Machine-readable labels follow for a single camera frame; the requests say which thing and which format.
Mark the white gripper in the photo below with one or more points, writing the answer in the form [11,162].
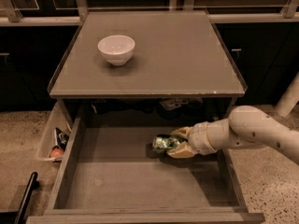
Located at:
[197,138]

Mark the green can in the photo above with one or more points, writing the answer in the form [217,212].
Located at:
[164,142]

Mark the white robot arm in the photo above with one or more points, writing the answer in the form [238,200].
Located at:
[246,127]

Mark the items under cabinet top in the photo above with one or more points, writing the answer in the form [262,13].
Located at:
[166,107]

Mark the grey cabinet with top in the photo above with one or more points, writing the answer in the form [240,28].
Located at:
[177,54]

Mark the open grey top drawer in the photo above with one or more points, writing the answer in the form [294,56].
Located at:
[110,175]

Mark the white ceramic bowl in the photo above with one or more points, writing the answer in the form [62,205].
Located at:
[117,49]

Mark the dark snack bag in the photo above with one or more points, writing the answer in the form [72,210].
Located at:
[61,138]

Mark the clear plastic bin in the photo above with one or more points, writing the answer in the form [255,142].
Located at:
[58,120]

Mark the orange ball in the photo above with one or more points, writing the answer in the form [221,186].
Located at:
[57,152]

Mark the metal window railing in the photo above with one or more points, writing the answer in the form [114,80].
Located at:
[218,11]

